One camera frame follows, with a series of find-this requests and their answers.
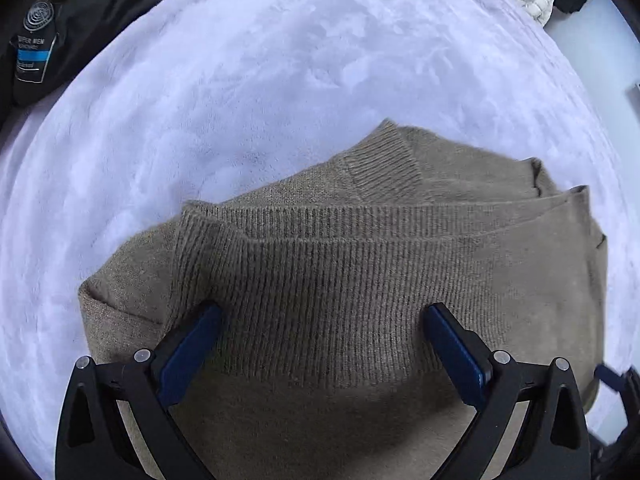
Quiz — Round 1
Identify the tan knit sweater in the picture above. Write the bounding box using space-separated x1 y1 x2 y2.
79 122 608 479

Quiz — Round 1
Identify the lavender plush bed blanket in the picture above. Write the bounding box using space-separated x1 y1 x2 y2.
1 0 639 479

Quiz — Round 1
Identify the black jacket with label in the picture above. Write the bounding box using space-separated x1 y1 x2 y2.
1 0 162 120

